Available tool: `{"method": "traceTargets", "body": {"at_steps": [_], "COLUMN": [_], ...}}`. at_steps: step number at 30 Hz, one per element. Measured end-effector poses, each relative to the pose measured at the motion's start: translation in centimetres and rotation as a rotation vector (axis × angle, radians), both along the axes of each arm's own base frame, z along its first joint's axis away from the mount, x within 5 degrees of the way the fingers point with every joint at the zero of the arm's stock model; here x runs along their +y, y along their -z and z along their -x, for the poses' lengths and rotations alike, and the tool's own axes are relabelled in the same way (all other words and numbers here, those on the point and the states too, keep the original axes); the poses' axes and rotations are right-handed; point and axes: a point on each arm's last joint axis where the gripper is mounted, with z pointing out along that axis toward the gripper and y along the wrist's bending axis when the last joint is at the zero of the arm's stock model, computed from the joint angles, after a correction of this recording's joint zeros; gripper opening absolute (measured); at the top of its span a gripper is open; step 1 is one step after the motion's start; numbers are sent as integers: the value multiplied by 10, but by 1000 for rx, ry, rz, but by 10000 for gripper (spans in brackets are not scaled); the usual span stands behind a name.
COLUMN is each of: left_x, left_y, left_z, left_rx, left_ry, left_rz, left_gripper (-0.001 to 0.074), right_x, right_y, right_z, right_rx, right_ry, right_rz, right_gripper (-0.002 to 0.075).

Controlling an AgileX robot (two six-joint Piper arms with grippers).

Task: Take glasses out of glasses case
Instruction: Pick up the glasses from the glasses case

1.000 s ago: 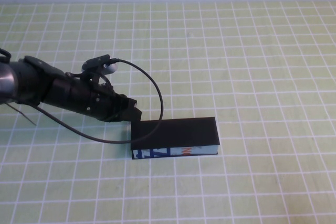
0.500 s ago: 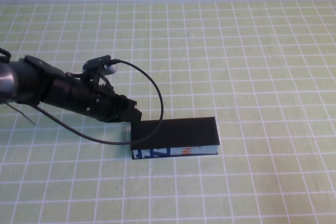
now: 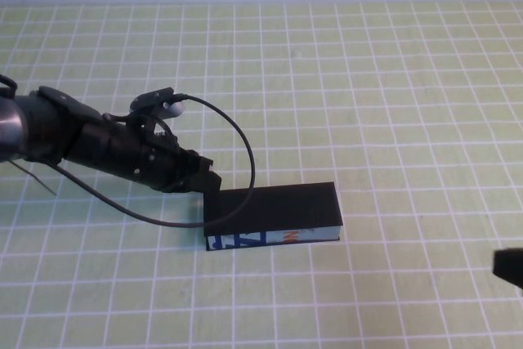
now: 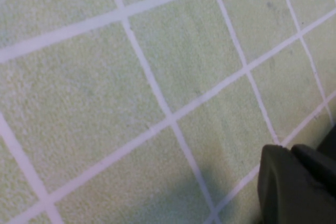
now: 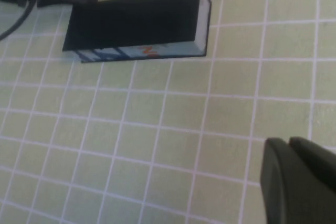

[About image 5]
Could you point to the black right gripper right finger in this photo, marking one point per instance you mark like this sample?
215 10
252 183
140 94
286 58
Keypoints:
317 163

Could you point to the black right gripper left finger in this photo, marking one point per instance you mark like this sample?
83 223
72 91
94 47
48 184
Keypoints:
288 190

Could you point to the black printed glasses case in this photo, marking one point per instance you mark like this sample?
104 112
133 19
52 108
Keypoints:
131 22

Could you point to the green grid tablecloth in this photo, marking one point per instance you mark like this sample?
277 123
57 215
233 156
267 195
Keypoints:
157 129

